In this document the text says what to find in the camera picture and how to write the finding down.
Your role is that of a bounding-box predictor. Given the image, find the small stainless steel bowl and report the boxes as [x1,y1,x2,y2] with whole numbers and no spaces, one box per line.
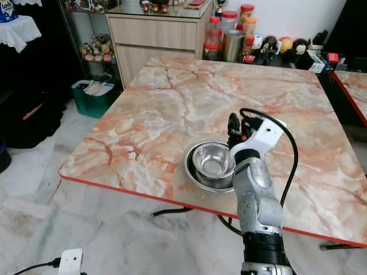
[192,142,236,179]

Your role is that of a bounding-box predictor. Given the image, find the black bag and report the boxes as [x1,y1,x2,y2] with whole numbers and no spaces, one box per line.
[0,91,67,149]

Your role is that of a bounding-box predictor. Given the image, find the stainless steel canister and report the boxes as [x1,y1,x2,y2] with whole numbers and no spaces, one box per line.
[222,29,247,63]

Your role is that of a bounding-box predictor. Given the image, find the wide clear red lid jar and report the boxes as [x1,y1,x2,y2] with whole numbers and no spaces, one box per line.
[220,10,240,33]

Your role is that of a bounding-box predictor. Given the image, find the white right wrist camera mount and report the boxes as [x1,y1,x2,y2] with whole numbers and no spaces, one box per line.
[229,116,288,162]

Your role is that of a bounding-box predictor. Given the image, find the dark round stool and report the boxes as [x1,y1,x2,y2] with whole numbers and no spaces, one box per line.
[0,146,13,173]

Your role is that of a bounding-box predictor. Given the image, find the dark trophy cup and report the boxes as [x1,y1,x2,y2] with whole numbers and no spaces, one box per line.
[213,0,228,17]

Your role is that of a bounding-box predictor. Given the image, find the small red spice jar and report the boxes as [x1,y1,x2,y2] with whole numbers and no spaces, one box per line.
[243,36,255,57]

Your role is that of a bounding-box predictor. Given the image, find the wide stainless steel plate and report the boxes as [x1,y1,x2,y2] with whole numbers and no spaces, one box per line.
[184,141,237,193]

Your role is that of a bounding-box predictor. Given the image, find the short red lid jar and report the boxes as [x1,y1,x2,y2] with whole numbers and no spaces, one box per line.
[204,42,220,61]

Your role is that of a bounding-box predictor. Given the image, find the light wooden drawer cabinet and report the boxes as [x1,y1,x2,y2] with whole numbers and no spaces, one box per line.
[106,3,214,88]

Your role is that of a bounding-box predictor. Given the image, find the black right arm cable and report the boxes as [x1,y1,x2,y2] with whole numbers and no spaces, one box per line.
[239,107,299,208]

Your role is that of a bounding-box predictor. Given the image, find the green plastic bin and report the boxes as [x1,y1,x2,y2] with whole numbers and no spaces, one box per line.
[71,78,122,120]

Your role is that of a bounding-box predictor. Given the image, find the yellow round plush toy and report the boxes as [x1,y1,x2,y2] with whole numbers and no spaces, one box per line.
[279,37,294,54]

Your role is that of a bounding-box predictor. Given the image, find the black white box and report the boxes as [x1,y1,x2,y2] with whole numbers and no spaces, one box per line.
[296,50,327,74]

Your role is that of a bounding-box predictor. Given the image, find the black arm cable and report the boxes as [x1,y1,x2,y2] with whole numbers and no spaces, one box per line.
[239,107,299,208]
[13,258,61,275]

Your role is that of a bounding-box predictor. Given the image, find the glass display shelf with figurines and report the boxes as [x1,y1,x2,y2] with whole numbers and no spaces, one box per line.
[60,0,121,84]

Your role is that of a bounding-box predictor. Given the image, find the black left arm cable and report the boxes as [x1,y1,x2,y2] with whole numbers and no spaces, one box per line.
[13,258,61,275]

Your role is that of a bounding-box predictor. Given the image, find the black white plush toy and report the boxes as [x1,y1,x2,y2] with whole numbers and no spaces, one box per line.
[292,38,310,57]

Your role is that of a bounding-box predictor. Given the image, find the orange lid plastic jar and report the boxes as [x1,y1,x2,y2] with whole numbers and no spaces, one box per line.
[242,17,257,38]

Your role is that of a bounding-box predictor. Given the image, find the white lace cloth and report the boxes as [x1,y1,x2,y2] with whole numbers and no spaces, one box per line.
[0,15,42,54]

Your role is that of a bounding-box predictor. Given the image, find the red lid jar orange contents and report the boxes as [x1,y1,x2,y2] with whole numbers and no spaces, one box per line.
[239,4,255,21]

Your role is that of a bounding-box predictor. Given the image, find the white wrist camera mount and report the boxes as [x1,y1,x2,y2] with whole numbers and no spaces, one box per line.
[58,247,84,275]
[229,116,288,162]

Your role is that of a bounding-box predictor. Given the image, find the black flat panel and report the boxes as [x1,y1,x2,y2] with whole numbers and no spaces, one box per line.
[323,0,367,58]

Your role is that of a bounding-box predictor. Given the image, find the blue white snack package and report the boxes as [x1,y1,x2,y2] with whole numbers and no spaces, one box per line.
[0,0,19,23]

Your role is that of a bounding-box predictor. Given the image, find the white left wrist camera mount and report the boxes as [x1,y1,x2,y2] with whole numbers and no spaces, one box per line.
[58,247,84,275]

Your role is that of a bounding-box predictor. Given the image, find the tall red lid jar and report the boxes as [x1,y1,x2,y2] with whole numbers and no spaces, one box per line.
[208,15,222,46]

